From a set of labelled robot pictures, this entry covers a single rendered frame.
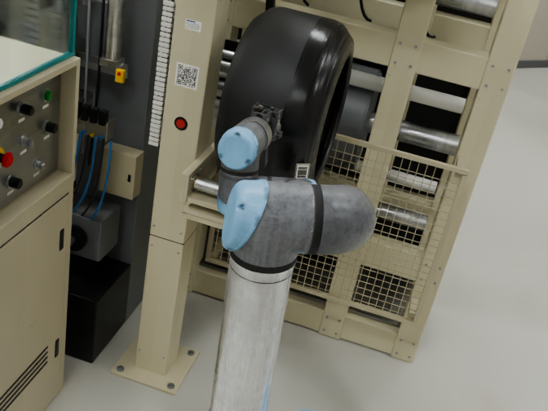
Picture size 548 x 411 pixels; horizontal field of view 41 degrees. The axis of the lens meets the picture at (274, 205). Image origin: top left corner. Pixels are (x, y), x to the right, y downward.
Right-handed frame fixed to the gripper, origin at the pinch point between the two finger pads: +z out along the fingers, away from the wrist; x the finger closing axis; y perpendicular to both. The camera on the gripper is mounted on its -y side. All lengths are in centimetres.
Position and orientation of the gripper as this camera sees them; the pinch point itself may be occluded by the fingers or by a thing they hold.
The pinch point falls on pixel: (272, 124)
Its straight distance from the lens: 202.2
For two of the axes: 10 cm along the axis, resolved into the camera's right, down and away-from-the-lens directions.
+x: -9.5, -2.8, 1.6
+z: 2.5, -3.2, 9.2
